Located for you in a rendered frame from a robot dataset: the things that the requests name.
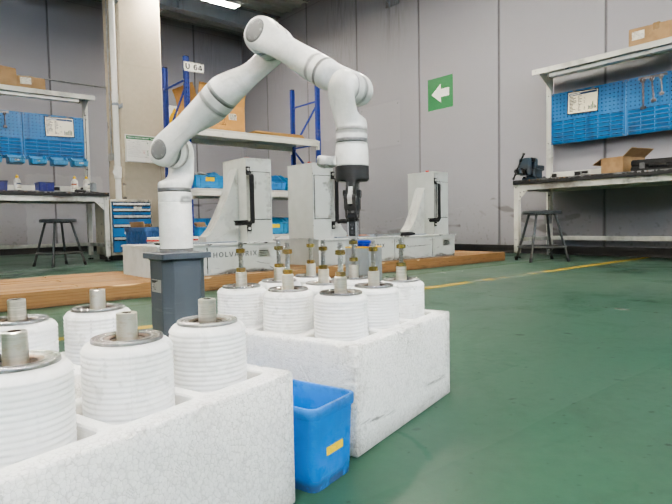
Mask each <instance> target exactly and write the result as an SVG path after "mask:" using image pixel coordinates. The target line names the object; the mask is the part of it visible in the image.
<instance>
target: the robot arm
mask: <svg viewBox="0 0 672 504"><path fill-rule="evenodd" d="M244 41H245V44H246V46H247V47H248V48H249V49H250V50H251V51H252V52H253V53H255V54H254V55H253V56H252V57H251V58H250V59H249V60H248V61H247V62H246V63H244V64H243V65H241V66H239V67H236V68H234V69H231V70H228V71H226V72H223V73H221V74H219V75H217V76H215V77H213V78H212V79H211V80H210V81H209V82H208V83H207V84H206V85H205V86H204V87H203V89H202V90H201V91H200V92H199V93H198V95H197V96H196V97H195V98H194V99H193V100H192V102H191V103H190V104H189V105H188V106H187V107H186V108H185V109H184V110H183V111H182V112H181V113H180V114H179V116H178V117H177V118H176V119H175V120H173V121H172V122H171V123H170V124H169V125H168V126H167V127H166V128H164V129H163V130H162V131H161V132H160V133H159V134H158V135H157V136H156V137H155V138H154V139H153V141H152V143H151V145H150V149H149V156H150V159H151V161H152V162H153V163H154V164H156V165H158V166H162V167H167V168H168V176H167V177H166V178H165V179H164V180H162V181H160V182H159V183H158V186H157V188H158V214H159V243H160V253H187V252H193V224H192V195H191V187H192V184H193V181H194V149H193V146H192V144H191V142H190V141H189V140H190V139H191V138H192V137H194V136H195V135H196V134H198V133H200V132H202V131H204V130H206V129H208V128H210V127H212V126H214V125H216V124H217V123H219V122H220V121H222V120H223V119H224V118H225V117H226V116H227V115H228V114H229V113H230V112H231V111H232V110H233V109H234V108H235V107H236V105H237V104H238V103H239V102H240V101H241V100H242V99H243V98H244V96H245V95H246V94H247V93H248V92H249V91H250V90H251V89H252V88H253V87H254V86H255V85H256V84H257V83H258V82H260V81H261V80H262V79H263V78H264V77H265V76H266V75H268V74H269V73H270V72H271V71H272V70H273V69H275V68H276V67H277V66H278V65H279V64H280V63H281V62H282V63H283V64H284V65H286V66H287V67H289V68H290V69H291V70H293V71H294V72H295V73H297V74H298V75H300V76H301V77H302V78H304V79H305V80H307V81H308V82H310V83H312V84H313V85H315V86H317V87H318V88H320V89H323V90H326V91H328V97H329V102H330V106H331V110H332V114H333V118H334V121H335V124H336V148H335V156H334V157H331V156H323V155H319V156H318V157H317V166H319V167H320V168H324V169H325V168H334V167H335V180H336V181H337V182H341V183H346V190H343V198H344V210H345V217H346V220H347V221H349V222H347V233H348V239H357V238H358V222H357V221H359V218H360V210H361V198H362V190H359V187H358V184H359V183H360V182H367V181H368V180H369V151H368V143H367V121H366V119H365V118H364V117H363V116H362V115H360V114H359V113H358V111H357V107H360V106H364V105H366V104H367V103H368V102H369V101H370V100H371V98H372V96H373V85H372V83H371V81H370V80H369V78H367V77H366V76H365V75H363V74H361V73H359V72H357V71H355V70H352V69H350V68H348V67H345V66H343V65H341V64H339V63H337V62H336V61H334V60H333V59H331V58H330V57H328V56H326V55H324V54H323V53H321V52H319V51H317V50H315V49H313V48H311V47H309V46H307V45H305V44H303V43H301V42H299V41H298V40H296V39H294V38H293V37H292V35H291V34H290V33H289V32H288V31H287V30H286V29H285V28H283V27H282V26H281V25H280V24H278V23H277V22H276V21H274V20H273V19H271V18H269V17H267V16H263V15H261V16H256V17H254V18H252V19H251V20H250V21H249V22H248V24H247V25H246V28H245V30H244ZM351 211H354V213H351Z"/></svg>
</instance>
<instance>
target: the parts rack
mask: <svg viewBox="0 0 672 504"><path fill-rule="evenodd" d="M182 82H183V87H184V89H183V91H182V94H181V97H180V100H179V103H178V106H177V108H176V111H175V114H174V117H173V120H175V117H176V115H177V112H178V109H179V106H180V103H181V101H182V98H183V95H184V109H185V108H186V107H187V106H188V105H189V104H190V81H189V71H185V70H184V68H183V80H181V81H179V82H177V83H175V84H173V85H171V86H169V87H168V69H167V67H162V91H163V120H164V128H166V127H167V126H168V125H169V98H168V89H170V88H172V87H174V86H176V85H178V84H180V83H182ZM289 91H290V133H291V134H295V108H299V107H302V106H306V105H309V104H313V103H315V107H314V109H313V111H312V113H311V115H310V116H309V118H308V120H307V122H306V124H305V126H304V128H303V129H302V131H301V133H300V135H302V134H303V132H304V130H305V128H306V126H307V124H308V123H309V121H310V119H311V117H312V115H313V113H314V111H315V140H312V139H303V138H293V137H284V136H275V135H266V134H256V133H247V132H238V131H228V130H219V129H210V128H208V129H206V130H204V131H202V132H200V133H198V134H196V135H195V136H194V137H192V138H191V139H190V140H189V141H190V142H191V143H196V144H207V145H219V146H230V147H242V148H253V149H265V150H277V151H288V152H290V155H291V165H296V156H297V157H298V159H299V160H300V162H301V163H302V164H304V162H303V161H302V159H301V158H300V157H299V155H298V154H297V153H296V149H301V148H306V147H311V146H314V147H316V163H317V157H318V156H319V155H321V130H320V88H318V87H317V86H315V85H314V91H315V101H313V102H310V103H306V104H303V105H299V106H296V107H295V92H294V90H289ZM173 120H172V121H173ZM299 145H304V146H302V147H297V148H296V146H299ZM222 191H223V189H218V188H193V184H192V187H191V195H192V224H193V236H194V206H193V199H194V198H204V199H220V196H221V194H222ZM271 192H272V200H288V191H285V190H271ZM282 238H289V234H273V239H282Z"/></svg>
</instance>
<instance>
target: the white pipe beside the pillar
mask: <svg viewBox="0 0 672 504"><path fill-rule="evenodd" d="M118 1H119V0H108V12H109V37H110V63H111V88H112V93H111V99H112V113H113V139H114V164H115V166H114V170H113V174H114V178H115V189H116V199H122V190H121V179H122V167H121V164H120V138H119V113H118V109H121V108H123V103H121V104H119V103H118V87H117V61H116V36H115V10H114V4H116V3H117V2H118ZM118 106H119V107H118Z"/></svg>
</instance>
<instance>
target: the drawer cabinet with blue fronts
mask: <svg viewBox="0 0 672 504"><path fill-rule="evenodd" d="M95 219H96V243H104V221H103V209H102V208H101V207H100V206H99V205H98V204H97V203H95ZM130 222H144V224H151V227H152V204H151V200H134V199H109V223H110V247H111V256H110V257H109V260H112V261H115V260H123V247H121V245H127V243H126V232H125V231H124V228H131V226H130ZM97 254H100V259H103V260H107V257H105V247H101V246H97Z"/></svg>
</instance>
